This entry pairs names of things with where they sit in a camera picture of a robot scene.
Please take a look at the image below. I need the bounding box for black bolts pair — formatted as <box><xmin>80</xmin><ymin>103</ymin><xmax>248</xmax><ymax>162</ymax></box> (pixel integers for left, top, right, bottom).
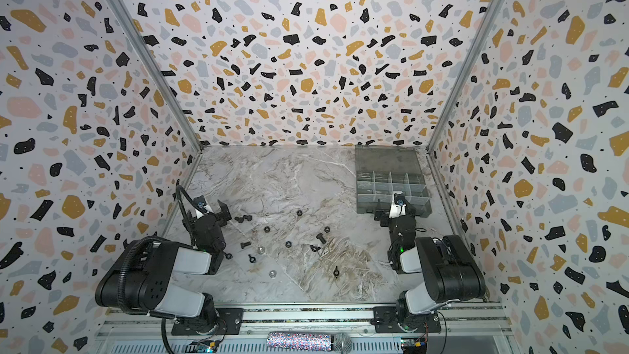
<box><xmin>234</xmin><ymin>215</ymin><xmax>252</xmax><ymax>224</ymax></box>

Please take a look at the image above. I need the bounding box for clear plastic compartment organizer box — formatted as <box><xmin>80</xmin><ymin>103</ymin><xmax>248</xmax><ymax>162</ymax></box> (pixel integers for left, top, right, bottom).
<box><xmin>355</xmin><ymin>146</ymin><xmax>432</xmax><ymax>218</ymax></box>

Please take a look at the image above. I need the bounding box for black hex bolt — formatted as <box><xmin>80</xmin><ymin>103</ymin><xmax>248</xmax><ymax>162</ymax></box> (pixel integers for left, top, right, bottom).
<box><xmin>316</xmin><ymin>233</ymin><xmax>327</xmax><ymax>244</ymax></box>

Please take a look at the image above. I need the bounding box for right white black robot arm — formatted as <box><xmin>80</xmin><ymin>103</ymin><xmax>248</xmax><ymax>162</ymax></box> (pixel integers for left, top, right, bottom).
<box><xmin>372</xmin><ymin>192</ymin><xmax>486</xmax><ymax>334</ymax></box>

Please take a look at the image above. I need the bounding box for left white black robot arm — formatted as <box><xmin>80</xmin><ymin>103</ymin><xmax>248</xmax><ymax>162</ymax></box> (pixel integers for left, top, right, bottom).
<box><xmin>95</xmin><ymin>185</ymin><xmax>232</xmax><ymax>334</ymax></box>

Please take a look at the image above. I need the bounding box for glitter handheld microphone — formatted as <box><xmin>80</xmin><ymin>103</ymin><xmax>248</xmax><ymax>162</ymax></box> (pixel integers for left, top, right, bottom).
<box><xmin>267</xmin><ymin>332</ymin><xmax>353</xmax><ymax>353</ymax></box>

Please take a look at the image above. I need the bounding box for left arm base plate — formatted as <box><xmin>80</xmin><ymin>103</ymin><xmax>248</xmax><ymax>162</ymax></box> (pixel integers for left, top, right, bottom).
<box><xmin>171</xmin><ymin>307</ymin><xmax>244</xmax><ymax>337</ymax></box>

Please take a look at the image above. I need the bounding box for aluminium front rail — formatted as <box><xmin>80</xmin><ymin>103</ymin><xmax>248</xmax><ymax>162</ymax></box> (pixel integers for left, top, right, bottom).
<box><xmin>88</xmin><ymin>300</ymin><xmax>521</xmax><ymax>353</ymax></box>

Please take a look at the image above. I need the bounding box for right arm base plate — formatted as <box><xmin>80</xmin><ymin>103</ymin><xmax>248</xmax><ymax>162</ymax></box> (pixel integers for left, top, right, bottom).
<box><xmin>370</xmin><ymin>306</ymin><xmax>442</xmax><ymax>334</ymax></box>

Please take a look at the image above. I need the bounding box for right corner aluminium post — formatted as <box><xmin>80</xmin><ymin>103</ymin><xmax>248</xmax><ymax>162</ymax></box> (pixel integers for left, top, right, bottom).
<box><xmin>426</xmin><ymin>0</ymin><xmax>504</xmax><ymax>154</ymax></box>

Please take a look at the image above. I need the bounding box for corner aluminium post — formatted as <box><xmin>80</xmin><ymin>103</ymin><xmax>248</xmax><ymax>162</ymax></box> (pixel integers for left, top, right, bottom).
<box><xmin>426</xmin><ymin>0</ymin><xmax>504</xmax><ymax>154</ymax></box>
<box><xmin>106</xmin><ymin>0</ymin><xmax>202</xmax><ymax>153</ymax></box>

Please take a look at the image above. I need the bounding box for left corner aluminium post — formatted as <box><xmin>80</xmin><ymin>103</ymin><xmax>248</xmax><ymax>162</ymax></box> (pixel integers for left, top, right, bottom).
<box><xmin>106</xmin><ymin>0</ymin><xmax>202</xmax><ymax>153</ymax></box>

